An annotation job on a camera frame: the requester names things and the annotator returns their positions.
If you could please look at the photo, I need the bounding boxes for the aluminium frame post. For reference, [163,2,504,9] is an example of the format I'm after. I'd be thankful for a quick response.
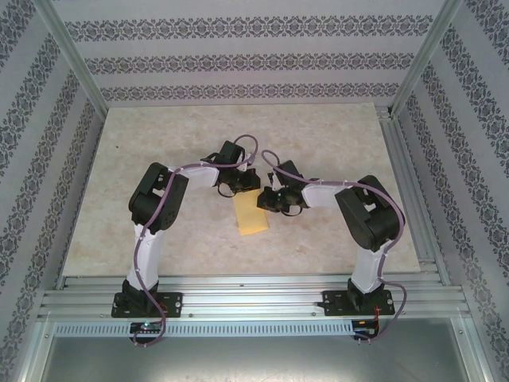
[33,0,111,117]
[389,0,464,119]

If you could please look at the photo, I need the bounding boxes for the aluminium side rail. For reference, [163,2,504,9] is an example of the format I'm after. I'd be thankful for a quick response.
[375,105,453,286]

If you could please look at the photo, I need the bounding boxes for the small circuit board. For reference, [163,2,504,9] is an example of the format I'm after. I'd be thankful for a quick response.
[130,322,163,334]
[352,319,379,337]

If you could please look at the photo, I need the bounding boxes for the slotted grey cable duct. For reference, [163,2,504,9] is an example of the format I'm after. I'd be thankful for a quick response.
[53,320,357,337]

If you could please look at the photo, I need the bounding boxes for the purple cable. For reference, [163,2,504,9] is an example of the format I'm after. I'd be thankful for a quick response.
[133,134,258,350]
[260,150,409,345]

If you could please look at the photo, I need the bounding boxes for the grey metal sheet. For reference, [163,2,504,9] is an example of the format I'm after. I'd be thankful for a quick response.
[39,333,482,382]

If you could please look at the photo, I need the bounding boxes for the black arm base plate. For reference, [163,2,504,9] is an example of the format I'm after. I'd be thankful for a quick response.
[322,289,394,318]
[112,292,184,319]

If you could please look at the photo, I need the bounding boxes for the yellow cloth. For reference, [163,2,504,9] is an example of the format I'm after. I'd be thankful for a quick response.
[232,189,270,238]

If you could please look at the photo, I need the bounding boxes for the long aluminium mounting rail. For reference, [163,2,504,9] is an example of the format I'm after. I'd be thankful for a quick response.
[36,273,474,322]

